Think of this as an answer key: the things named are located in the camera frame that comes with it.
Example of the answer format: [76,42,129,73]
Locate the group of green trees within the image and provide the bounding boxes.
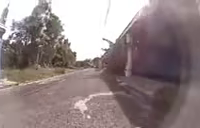
[1,0,78,70]

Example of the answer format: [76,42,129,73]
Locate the grey asphalt road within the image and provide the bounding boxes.
[0,67,162,128]

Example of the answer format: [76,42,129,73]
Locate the grass verge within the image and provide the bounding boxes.
[1,66,76,84]

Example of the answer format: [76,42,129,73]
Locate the pale concrete kerb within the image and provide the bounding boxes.
[0,68,92,94]

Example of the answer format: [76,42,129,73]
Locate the red building with white post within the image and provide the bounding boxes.
[101,0,200,84]

